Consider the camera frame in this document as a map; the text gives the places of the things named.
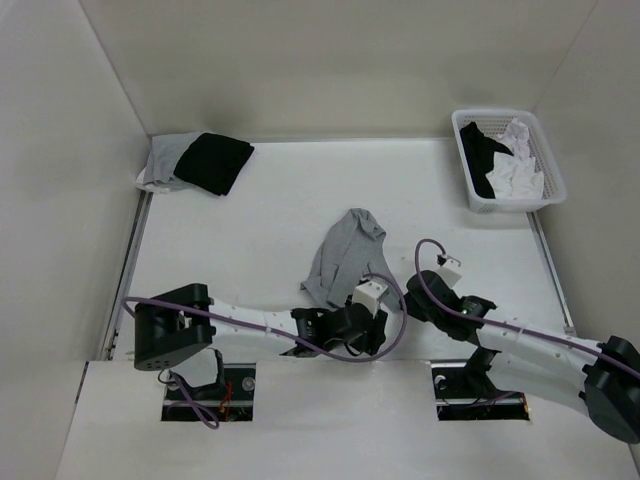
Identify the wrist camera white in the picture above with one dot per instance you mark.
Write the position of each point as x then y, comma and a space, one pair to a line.
369, 295
449, 270

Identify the folded white tank top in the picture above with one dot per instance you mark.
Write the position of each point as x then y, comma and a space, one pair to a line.
150, 187

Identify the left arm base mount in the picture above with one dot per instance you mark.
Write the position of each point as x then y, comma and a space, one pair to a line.
230, 399

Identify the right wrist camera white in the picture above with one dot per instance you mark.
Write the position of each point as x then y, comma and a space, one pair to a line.
449, 270

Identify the black tank top in basket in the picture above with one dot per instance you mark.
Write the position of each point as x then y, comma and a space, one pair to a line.
479, 151

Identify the left metal table rail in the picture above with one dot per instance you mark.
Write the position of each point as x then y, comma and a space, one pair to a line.
114, 319

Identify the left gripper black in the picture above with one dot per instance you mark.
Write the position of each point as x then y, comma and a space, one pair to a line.
372, 337

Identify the metal table rail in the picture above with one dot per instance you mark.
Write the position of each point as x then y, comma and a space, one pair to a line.
114, 319
551, 271

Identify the white tank top in basket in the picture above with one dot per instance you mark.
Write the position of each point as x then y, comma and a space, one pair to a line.
514, 175

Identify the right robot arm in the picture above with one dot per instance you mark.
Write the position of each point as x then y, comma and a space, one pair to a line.
597, 379

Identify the folded black tank top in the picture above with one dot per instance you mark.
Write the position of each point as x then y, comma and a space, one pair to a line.
213, 162

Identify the grey tank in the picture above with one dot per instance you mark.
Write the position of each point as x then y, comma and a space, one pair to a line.
352, 247
165, 153

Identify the right metal table rail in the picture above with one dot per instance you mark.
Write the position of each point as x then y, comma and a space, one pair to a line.
551, 271

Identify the folded grey tank top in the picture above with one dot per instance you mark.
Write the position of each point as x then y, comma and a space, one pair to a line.
165, 153

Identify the white plastic basket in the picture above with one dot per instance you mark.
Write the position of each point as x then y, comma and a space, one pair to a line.
493, 121

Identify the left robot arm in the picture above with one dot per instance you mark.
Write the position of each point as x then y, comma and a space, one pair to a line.
195, 336

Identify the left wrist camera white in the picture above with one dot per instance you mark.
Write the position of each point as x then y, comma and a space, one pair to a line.
369, 295

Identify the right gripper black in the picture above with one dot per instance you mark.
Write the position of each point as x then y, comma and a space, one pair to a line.
409, 303

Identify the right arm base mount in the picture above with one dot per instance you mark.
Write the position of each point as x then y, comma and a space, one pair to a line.
461, 395

